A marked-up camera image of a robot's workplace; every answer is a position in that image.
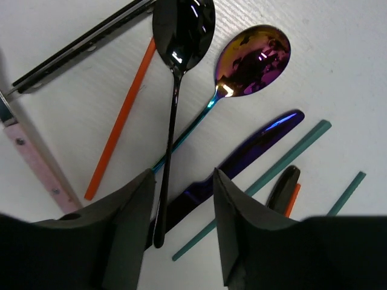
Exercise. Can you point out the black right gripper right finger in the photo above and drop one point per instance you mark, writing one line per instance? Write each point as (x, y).
(262, 249)

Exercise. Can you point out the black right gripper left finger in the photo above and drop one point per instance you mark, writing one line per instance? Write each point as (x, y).
(100, 246)

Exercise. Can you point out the pink handled fork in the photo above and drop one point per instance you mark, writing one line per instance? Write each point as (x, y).
(35, 160)

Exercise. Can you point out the black handled knife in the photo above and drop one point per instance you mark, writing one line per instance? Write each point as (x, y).
(283, 189)

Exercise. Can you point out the orange chopstick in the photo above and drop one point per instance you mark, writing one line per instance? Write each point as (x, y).
(292, 200)
(120, 122)

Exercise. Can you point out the teal chopstick long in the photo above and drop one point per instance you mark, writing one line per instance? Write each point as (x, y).
(275, 169)

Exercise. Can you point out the iridescent purple knife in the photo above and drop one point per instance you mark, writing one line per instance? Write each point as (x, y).
(247, 152)

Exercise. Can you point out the teal chopstick short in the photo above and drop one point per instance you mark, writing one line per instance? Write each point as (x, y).
(336, 208)

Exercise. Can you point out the iridescent rainbow spoon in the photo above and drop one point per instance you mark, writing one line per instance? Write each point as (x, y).
(252, 60)

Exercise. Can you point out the black spoon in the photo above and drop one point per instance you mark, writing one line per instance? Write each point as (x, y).
(182, 31)

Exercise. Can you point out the black silver chopstick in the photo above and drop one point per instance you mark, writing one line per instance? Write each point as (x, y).
(84, 45)

